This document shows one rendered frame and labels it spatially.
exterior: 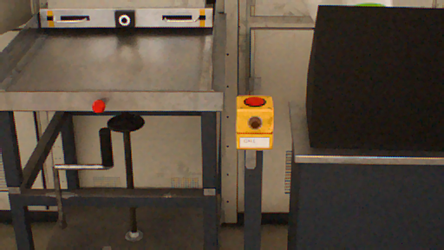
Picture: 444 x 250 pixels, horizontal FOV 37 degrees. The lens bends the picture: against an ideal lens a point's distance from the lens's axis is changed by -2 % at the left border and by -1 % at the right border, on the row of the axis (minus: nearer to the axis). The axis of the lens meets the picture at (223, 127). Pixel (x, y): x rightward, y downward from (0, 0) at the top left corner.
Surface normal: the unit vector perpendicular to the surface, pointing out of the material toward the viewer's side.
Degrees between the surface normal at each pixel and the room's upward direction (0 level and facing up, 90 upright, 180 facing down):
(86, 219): 0
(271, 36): 90
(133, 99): 90
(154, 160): 90
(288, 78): 90
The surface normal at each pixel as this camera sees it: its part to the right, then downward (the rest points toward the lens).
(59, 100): -0.01, 0.44
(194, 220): 0.00, -0.90
